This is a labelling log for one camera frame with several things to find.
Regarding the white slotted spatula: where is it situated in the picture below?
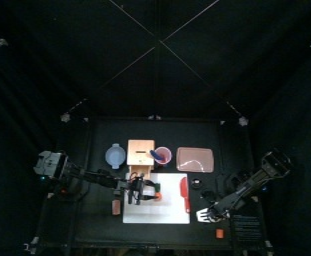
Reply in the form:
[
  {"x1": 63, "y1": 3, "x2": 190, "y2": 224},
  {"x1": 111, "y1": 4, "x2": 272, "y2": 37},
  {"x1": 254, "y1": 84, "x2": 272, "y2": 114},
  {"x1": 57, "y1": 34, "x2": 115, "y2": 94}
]
[{"x1": 196, "y1": 208, "x2": 216, "y2": 223}]

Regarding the white cutting board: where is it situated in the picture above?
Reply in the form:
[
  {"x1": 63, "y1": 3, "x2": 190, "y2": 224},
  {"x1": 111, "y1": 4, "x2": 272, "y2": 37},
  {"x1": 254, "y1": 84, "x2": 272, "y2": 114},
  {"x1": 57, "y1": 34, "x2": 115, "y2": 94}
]
[{"x1": 122, "y1": 172, "x2": 192, "y2": 225}]

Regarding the brown rectangular block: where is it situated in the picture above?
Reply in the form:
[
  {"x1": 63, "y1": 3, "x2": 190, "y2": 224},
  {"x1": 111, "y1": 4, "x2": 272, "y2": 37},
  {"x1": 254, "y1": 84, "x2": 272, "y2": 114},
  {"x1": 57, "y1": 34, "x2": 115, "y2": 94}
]
[{"x1": 111, "y1": 199, "x2": 122, "y2": 216}]

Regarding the red toy knife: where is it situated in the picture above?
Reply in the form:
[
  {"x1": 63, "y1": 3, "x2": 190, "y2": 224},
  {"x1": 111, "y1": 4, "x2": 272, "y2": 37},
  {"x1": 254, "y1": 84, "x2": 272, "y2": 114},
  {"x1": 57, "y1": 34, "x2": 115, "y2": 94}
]
[{"x1": 180, "y1": 176, "x2": 193, "y2": 215}]

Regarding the black printed card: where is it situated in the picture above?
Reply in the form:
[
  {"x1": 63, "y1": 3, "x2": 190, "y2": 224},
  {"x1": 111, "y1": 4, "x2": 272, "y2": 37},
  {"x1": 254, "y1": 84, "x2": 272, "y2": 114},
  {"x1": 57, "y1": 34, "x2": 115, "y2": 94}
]
[{"x1": 230, "y1": 213, "x2": 265, "y2": 250}]

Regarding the small black round object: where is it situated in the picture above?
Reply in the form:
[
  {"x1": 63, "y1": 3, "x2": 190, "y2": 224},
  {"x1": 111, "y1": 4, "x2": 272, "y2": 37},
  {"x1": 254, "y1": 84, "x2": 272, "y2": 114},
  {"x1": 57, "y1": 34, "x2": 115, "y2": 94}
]
[{"x1": 190, "y1": 178, "x2": 204, "y2": 190}]

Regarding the pink cup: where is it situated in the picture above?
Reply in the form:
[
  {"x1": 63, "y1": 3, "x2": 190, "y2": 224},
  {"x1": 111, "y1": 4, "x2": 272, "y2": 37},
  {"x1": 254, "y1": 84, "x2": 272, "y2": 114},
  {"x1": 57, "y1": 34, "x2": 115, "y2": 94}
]
[{"x1": 153, "y1": 146, "x2": 174, "y2": 166}]

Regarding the wooden box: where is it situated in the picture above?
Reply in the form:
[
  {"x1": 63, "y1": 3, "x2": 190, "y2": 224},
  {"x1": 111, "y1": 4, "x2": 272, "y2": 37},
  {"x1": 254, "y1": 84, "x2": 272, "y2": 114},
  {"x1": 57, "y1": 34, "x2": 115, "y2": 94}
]
[{"x1": 126, "y1": 139, "x2": 157, "y2": 179}]

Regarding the light blue bowl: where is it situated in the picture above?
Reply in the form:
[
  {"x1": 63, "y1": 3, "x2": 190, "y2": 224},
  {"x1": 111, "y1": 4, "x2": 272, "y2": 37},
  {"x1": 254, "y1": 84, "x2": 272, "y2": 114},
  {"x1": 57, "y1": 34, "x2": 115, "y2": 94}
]
[{"x1": 105, "y1": 143, "x2": 128, "y2": 170}]

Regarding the pink translucent tray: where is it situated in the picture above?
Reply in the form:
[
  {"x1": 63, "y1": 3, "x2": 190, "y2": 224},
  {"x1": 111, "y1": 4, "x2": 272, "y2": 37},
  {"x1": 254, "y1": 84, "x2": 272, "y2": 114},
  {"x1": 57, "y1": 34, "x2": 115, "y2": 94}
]
[{"x1": 176, "y1": 146, "x2": 216, "y2": 174}]

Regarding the blue utensil handle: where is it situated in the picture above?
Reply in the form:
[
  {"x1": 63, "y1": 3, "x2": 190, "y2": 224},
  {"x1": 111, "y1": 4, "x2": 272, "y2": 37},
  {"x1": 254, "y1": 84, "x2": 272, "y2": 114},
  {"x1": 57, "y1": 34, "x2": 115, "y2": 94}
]
[{"x1": 149, "y1": 149, "x2": 164, "y2": 162}]

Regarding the thin diagonal frame cord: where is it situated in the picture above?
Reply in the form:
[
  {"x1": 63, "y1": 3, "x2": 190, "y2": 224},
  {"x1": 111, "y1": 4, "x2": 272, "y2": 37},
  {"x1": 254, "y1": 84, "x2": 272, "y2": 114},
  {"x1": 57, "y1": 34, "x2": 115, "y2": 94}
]
[
  {"x1": 107, "y1": 0, "x2": 245, "y2": 118},
  {"x1": 67, "y1": 0, "x2": 221, "y2": 115}
]

